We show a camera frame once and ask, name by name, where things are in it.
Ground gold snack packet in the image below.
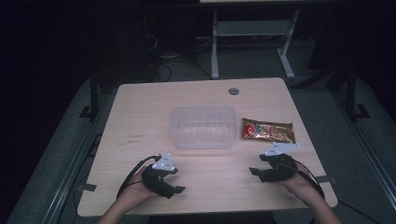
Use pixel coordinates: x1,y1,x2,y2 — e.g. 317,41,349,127
241,117,296,145

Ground white metal stand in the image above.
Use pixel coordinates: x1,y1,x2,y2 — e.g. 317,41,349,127
210,7,302,80

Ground black floor cables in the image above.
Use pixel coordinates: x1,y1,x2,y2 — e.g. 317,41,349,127
146,18,213,82

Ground person's left hand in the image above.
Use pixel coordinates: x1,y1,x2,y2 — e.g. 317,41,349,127
117,165,163,210

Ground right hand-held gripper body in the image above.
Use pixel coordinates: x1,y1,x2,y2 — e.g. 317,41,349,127
257,141,302,184

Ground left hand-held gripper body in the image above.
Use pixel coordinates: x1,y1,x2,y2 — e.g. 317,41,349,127
141,152,179,200

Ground person's right hand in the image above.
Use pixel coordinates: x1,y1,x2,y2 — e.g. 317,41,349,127
279,161,325,207

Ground clear plastic container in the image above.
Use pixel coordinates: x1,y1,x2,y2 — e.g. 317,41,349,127
168,105,238,150

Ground black metal stand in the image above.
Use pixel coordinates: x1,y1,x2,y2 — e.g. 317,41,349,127
78,69,101,122
344,66,372,122

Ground grey metal floor rail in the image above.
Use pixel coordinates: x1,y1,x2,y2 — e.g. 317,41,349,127
330,90,396,203
41,90,118,224

